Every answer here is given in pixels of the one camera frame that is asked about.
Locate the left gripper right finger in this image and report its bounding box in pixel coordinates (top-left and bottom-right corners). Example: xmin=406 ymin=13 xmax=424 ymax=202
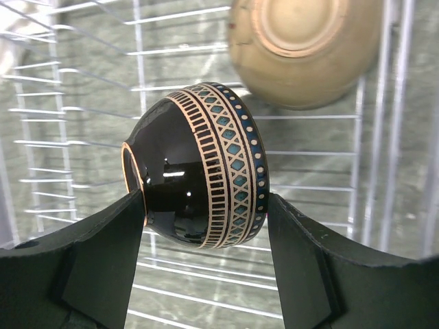
xmin=268 ymin=194 xmax=438 ymax=328

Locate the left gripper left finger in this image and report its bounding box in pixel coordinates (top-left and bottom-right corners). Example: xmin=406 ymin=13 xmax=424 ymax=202
xmin=1 ymin=191 xmax=144 ymax=328

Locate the dark brown patterned bowl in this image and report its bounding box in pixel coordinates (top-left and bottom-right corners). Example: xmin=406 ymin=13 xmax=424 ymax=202
xmin=121 ymin=82 xmax=270 ymax=249

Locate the tan ceramic bowl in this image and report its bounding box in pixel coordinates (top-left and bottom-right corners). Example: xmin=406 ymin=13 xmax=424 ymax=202
xmin=227 ymin=0 xmax=383 ymax=110

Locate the white wire dish rack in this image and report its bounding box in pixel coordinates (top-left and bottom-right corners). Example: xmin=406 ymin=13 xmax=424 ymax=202
xmin=0 ymin=0 xmax=439 ymax=329

